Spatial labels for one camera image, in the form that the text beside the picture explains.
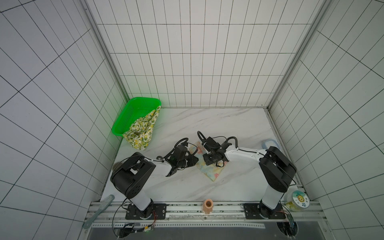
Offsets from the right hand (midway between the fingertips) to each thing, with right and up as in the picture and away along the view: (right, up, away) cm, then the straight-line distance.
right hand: (207, 158), depth 91 cm
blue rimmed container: (+40, +9, +4) cm, 41 cm away
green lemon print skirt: (-42, +15, +1) cm, 45 cm away
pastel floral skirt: (+2, -6, -6) cm, 9 cm away
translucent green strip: (-60, -26, -21) cm, 68 cm away
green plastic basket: (-55, +33, +26) cm, 69 cm away
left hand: (-6, -3, -1) cm, 7 cm away
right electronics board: (+37, -28, -22) cm, 51 cm away
